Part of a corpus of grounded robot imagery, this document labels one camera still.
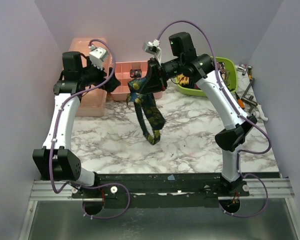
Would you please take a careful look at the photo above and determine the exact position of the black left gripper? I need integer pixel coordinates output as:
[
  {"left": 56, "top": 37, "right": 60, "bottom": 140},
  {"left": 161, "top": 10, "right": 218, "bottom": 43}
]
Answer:
[{"left": 79, "top": 56, "right": 121, "bottom": 93}]

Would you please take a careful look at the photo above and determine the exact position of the navy tie with yellow flowers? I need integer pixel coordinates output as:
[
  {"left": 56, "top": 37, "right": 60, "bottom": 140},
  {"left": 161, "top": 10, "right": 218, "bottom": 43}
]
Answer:
[{"left": 126, "top": 77, "right": 166, "bottom": 145}]

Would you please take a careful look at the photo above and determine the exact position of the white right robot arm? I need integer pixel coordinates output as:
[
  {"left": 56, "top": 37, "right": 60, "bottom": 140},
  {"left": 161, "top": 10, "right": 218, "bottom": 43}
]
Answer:
[{"left": 137, "top": 32, "right": 257, "bottom": 196}]

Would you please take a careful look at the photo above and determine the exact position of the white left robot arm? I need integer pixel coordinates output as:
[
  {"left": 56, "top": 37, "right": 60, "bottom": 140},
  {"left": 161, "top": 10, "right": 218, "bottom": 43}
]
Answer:
[{"left": 32, "top": 47, "right": 120, "bottom": 198}]

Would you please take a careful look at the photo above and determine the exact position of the pink compartment tray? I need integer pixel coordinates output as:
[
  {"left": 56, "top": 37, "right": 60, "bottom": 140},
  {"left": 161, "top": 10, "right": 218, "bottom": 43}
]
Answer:
[{"left": 110, "top": 61, "right": 148, "bottom": 102}]

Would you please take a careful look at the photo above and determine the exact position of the rolled dark floral tie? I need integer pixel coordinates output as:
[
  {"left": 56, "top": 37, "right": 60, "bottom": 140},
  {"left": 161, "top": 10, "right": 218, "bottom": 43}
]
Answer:
[{"left": 129, "top": 69, "right": 142, "bottom": 79}]

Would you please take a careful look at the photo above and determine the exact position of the yellow tie with beetles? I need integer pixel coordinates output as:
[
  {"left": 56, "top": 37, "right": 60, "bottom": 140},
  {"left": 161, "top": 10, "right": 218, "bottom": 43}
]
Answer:
[{"left": 176, "top": 74, "right": 190, "bottom": 88}]

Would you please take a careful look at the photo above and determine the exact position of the pink translucent storage box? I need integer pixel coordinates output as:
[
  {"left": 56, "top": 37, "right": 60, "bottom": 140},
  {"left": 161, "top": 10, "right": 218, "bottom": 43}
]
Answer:
[{"left": 69, "top": 37, "right": 108, "bottom": 117}]

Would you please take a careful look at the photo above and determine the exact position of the green plastic bin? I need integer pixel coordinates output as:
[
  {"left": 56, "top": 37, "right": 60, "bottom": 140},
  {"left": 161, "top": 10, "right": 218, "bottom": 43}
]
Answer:
[{"left": 173, "top": 57, "right": 238, "bottom": 98}]

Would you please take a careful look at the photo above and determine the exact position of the grey metal clamp tool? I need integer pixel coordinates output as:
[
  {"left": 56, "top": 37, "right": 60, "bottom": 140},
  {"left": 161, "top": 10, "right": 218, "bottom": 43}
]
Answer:
[{"left": 240, "top": 79, "right": 258, "bottom": 113}]

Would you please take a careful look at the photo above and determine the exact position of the white plastic fitting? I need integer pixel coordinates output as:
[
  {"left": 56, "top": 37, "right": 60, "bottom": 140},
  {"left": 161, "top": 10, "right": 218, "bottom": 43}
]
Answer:
[{"left": 251, "top": 103, "right": 269, "bottom": 122}]

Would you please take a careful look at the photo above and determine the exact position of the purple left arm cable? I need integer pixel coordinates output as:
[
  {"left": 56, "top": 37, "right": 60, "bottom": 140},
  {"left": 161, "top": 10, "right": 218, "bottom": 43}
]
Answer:
[{"left": 49, "top": 38, "right": 131, "bottom": 221}]

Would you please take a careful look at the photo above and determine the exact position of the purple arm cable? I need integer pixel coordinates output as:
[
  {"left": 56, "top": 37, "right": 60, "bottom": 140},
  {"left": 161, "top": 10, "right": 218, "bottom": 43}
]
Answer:
[
  {"left": 49, "top": 38, "right": 131, "bottom": 221},
  {"left": 157, "top": 20, "right": 273, "bottom": 218}
]

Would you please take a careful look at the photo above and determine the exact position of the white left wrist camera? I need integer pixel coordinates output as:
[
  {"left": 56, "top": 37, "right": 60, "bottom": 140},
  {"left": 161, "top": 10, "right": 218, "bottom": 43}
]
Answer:
[{"left": 89, "top": 44, "right": 109, "bottom": 70}]

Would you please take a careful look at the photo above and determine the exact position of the orange handled screwdriver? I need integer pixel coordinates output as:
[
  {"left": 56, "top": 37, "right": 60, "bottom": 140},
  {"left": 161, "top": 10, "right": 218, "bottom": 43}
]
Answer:
[{"left": 235, "top": 92, "right": 246, "bottom": 110}]

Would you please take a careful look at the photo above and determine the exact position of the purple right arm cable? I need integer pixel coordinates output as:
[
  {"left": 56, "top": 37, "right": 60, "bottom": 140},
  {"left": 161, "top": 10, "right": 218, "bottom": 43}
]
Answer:
[{"left": 157, "top": 20, "right": 273, "bottom": 218}]

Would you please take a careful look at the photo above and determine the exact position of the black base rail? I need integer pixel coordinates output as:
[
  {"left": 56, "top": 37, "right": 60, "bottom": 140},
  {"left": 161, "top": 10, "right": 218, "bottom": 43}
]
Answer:
[{"left": 70, "top": 172, "right": 283, "bottom": 209}]

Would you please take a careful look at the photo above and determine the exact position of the aluminium extrusion rail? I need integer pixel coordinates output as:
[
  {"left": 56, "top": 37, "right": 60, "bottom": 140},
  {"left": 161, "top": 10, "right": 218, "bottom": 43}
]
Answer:
[{"left": 29, "top": 178, "right": 294, "bottom": 201}]

